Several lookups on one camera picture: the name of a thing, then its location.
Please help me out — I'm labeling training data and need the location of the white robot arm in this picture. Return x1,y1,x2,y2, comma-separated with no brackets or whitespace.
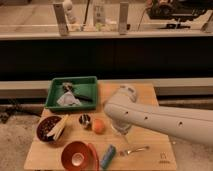
104,85,213,146

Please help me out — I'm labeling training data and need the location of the grey metal bracket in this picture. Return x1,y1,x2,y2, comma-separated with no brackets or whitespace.
118,2,129,35
53,2,69,36

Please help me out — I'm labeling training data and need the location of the dark brown bowl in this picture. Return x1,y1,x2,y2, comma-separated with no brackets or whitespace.
36,116,61,142

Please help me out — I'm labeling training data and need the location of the wooden board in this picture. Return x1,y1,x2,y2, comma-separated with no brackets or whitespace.
23,82,178,171

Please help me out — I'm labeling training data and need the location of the black tool in tray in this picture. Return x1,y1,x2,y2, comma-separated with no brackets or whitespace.
73,88,93,102

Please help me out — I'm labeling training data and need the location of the black machine in background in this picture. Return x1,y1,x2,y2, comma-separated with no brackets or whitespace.
146,0,213,22

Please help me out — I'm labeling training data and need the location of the grey metal bracket left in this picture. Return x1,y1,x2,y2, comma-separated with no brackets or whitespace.
53,2,69,36

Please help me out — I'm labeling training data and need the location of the small metal cup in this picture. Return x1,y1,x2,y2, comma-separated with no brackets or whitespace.
79,114,92,129

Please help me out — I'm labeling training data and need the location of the silver fork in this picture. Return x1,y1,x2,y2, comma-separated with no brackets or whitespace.
119,146,150,157

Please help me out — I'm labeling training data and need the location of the crumpled brown object in tray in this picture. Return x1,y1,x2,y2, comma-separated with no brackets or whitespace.
62,82,74,92

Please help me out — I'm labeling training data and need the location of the grey cloth in tray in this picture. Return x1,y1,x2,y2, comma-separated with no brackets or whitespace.
57,92,81,106

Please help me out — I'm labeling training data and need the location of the white plastic cup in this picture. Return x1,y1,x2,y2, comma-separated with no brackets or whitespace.
112,122,131,135

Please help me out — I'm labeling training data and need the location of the red plate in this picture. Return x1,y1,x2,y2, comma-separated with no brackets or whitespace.
88,143,99,171

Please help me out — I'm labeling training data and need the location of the orange fruit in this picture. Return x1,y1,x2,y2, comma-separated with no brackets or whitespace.
92,119,105,134

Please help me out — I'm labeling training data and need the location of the green plastic tray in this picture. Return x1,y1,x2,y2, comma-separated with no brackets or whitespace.
45,76,98,112

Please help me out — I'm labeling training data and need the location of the grey metal bracket right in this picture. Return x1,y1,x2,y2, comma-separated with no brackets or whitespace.
118,2,129,35

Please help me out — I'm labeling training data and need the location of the wooden chopsticks bundle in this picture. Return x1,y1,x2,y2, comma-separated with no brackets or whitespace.
47,115,68,140

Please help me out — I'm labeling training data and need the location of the red bowl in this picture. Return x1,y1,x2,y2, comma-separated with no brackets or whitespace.
61,141,91,171

